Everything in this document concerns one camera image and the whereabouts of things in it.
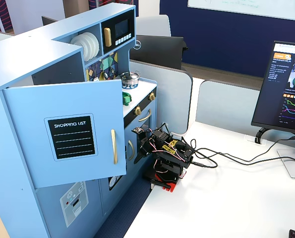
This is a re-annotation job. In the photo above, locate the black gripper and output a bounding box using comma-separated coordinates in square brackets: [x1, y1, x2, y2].
[133, 128, 168, 164]

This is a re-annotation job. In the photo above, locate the silver monitor stand base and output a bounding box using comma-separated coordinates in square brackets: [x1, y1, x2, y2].
[277, 148, 295, 180]

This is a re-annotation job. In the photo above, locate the black dell monitor back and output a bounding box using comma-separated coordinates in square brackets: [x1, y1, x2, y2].
[129, 34, 188, 70]

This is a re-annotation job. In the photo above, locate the steel toy pot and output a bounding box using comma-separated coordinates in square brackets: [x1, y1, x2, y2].
[119, 74, 141, 86]

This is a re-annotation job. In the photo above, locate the black microwave door gold handle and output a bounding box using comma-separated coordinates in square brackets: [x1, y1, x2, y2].
[101, 11, 136, 54]

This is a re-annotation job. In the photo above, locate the white toy plate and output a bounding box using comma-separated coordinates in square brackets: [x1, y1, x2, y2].
[79, 34, 95, 60]
[86, 32, 100, 57]
[69, 36, 87, 61]

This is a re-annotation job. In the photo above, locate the blue toy kitchen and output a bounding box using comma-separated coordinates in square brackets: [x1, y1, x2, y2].
[0, 2, 158, 238]

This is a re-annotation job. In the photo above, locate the gold oven handle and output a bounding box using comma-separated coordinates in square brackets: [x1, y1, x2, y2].
[138, 109, 152, 122]

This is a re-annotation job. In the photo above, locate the white whiteboard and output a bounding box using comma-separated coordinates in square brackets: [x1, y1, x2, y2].
[187, 0, 295, 22]

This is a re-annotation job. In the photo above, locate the black curved bracket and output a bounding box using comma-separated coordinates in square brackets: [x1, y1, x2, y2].
[254, 127, 270, 145]

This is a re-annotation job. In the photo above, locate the black camera usb cable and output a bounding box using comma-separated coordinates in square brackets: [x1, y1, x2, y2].
[192, 135, 295, 165]

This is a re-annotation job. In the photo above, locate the steel pot lid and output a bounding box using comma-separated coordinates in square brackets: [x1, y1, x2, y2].
[120, 70, 140, 78]

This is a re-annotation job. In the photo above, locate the grey desk partition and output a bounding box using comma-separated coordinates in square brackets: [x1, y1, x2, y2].
[195, 79, 262, 130]
[129, 60, 194, 135]

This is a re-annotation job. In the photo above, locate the gold dishwasher door handle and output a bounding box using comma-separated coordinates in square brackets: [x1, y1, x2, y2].
[127, 140, 135, 161]

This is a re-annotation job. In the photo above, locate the grey chair back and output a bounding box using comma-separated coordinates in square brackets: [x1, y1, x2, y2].
[135, 14, 172, 38]

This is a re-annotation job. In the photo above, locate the lit computer monitor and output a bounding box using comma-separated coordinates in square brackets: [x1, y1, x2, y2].
[251, 40, 295, 144]

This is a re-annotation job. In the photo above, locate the open blue cabinet door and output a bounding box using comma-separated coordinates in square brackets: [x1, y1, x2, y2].
[2, 79, 127, 189]

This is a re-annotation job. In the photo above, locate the red table clamp base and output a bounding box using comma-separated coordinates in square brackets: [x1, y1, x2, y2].
[150, 172, 184, 193]

